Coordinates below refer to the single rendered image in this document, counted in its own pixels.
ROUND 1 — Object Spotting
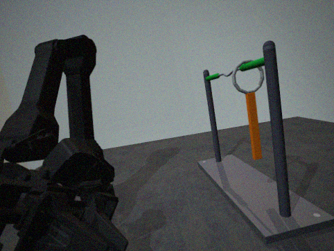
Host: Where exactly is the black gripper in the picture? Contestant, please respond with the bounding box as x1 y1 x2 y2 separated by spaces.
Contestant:
0 172 128 251

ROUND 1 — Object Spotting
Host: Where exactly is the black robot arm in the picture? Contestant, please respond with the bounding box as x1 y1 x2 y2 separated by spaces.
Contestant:
0 35 115 201

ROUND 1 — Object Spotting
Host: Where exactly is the orange handle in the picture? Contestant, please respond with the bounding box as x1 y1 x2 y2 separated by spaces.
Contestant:
232 59 264 160

